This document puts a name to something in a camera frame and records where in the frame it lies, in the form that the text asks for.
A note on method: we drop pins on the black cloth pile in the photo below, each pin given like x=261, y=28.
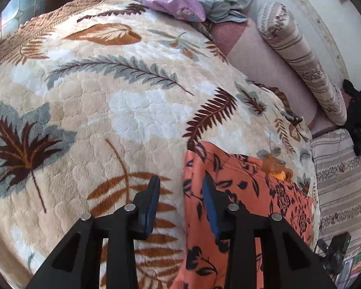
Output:
x=353, y=122

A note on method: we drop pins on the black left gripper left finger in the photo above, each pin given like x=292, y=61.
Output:
x=146, y=203

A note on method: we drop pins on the beige leaf-pattern fleece blanket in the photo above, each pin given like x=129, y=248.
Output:
x=98, y=96

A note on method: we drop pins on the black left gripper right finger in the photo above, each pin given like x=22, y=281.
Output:
x=222, y=221

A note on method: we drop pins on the dark device beside bed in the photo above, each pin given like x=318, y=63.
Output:
x=334, y=253

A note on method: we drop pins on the orange floral garment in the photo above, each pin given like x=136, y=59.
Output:
x=244, y=181

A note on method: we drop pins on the striped floral bolster pillow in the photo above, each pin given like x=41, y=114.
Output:
x=279, y=29

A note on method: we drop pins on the pink bolster pillow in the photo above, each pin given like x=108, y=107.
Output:
x=248, y=52

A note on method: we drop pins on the white striped pillow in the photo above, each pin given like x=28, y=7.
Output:
x=338, y=172

